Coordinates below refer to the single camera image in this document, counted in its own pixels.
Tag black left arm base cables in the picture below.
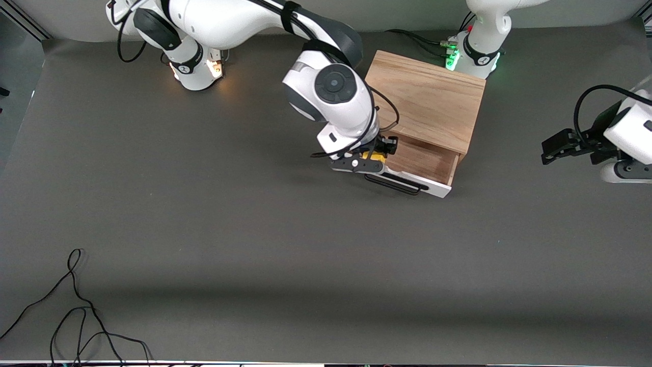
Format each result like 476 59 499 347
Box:
385 12 477 57

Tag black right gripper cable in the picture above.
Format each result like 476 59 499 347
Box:
115 0 401 160

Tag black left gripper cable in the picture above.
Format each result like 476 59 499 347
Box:
573 84 652 139

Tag thin black loose cable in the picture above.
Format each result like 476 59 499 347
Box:
0 248 153 367

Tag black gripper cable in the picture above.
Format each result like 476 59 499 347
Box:
115 0 401 160
573 84 652 139

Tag white drawer with black handle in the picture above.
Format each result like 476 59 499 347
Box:
331 134 460 199

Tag wooden drawer cabinet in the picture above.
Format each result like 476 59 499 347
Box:
365 50 486 177

